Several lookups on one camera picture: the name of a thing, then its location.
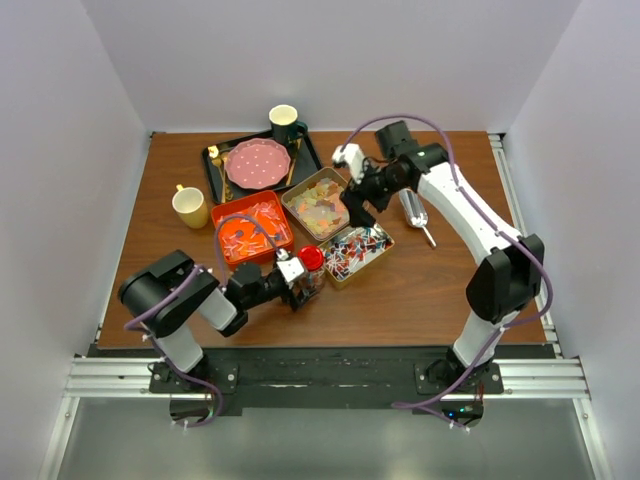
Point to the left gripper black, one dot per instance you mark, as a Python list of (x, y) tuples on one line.
[(290, 298)]

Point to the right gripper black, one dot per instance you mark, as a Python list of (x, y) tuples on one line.
[(354, 198)]

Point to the clear glass jar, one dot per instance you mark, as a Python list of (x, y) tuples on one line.
[(314, 280)]

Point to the red jar lid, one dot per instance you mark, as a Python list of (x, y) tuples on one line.
[(312, 257)]

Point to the gold tin of gummies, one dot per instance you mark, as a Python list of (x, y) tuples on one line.
[(316, 206)]

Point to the gold tin of candies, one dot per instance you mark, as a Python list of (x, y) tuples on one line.
[(349, 252)]

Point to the silver metal scoop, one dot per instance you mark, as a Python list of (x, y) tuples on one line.
[(415, 213)]

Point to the orange box of lollipops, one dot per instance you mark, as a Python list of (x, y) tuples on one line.
[(240, 240)]

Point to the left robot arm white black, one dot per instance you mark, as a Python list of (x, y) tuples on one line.
[(162, 297)]

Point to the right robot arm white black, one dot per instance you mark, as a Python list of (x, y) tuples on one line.
[(509, 265)]

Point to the gold knife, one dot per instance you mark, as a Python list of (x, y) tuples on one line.
[(293, 151)]

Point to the dark green mug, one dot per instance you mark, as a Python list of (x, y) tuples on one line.
[(286, 126)]

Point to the pink polka dot plate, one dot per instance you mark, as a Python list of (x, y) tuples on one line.
[(257, 164)]

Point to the yellow mug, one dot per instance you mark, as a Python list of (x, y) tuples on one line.
[(189, 204)]

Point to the gold spoon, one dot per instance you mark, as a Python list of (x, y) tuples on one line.
[(226, 172)]

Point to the gold fork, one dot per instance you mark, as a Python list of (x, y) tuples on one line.
[(213, 151)]

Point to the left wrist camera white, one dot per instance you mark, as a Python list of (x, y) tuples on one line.
[(290, 266)]

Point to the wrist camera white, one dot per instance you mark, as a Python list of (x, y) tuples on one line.
[(352, 157), (290, 266)]

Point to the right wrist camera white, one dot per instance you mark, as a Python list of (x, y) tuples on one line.
[(352, 157)]

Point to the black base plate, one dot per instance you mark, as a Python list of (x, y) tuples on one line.
[(308, 378)]

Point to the aluminium frame rail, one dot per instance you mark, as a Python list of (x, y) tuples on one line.
[(520, 372)]

